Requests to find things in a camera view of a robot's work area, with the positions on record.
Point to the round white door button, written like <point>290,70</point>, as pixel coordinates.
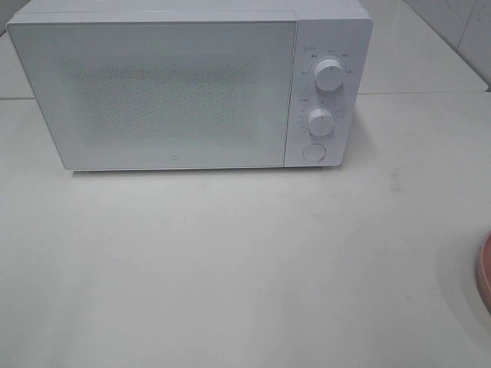
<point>314,153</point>

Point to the pink round plate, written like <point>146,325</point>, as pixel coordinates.
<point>483,271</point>

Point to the white microwave door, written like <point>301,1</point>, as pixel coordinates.
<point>161,96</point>

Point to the lower white timer knob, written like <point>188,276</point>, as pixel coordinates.
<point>320,122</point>

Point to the white microwave oven body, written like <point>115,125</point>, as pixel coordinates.
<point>323,29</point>

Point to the upper white power knob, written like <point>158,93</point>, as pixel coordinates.
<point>329,74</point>

